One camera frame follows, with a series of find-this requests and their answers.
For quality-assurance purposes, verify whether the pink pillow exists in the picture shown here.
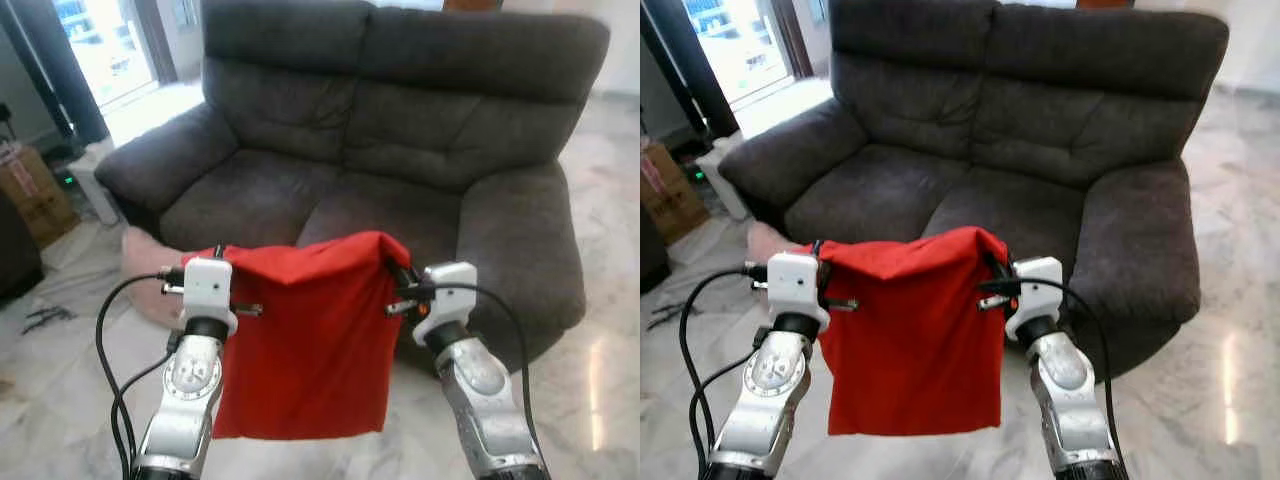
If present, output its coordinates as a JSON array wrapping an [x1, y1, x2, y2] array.
[[747, 222, 816, 301], [122, 227, 196, 326]]

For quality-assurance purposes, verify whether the dark grey two-seat sofa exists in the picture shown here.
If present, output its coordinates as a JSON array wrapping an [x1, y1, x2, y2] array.
[[718, 0, 1231, 381], [95, 0, 611, 376]]

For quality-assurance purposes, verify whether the white side table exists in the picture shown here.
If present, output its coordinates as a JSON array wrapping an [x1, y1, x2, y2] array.
[[695, 135, 746, 221], [68, 140, 126, 226]]

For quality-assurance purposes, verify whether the plain cardboard box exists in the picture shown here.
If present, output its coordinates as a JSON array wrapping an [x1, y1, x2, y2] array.
[[5, 175, 79, 249], [645, 170, 709, 244]]

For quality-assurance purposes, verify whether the brown curtain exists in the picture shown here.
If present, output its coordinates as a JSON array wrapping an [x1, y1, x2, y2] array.
[[135, 0, 179, 86], [770, 0, 813, 81]]

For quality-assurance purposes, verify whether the dark grey curtain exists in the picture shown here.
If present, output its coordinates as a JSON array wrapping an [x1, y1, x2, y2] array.
[[0, 0, 109, 146], [640, 0, 739, 141]]

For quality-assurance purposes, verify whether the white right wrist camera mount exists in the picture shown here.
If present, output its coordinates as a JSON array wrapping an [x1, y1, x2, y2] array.
[[1005, 257, 1064, 341], [415, 262, 479, 346]]

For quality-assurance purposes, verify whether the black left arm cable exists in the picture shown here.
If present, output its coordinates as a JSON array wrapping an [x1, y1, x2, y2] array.
[[690, 345, 766, 471], [95, 265, 186, 480], [112, 345, 181, 471], [678, 262, 769, 480]]

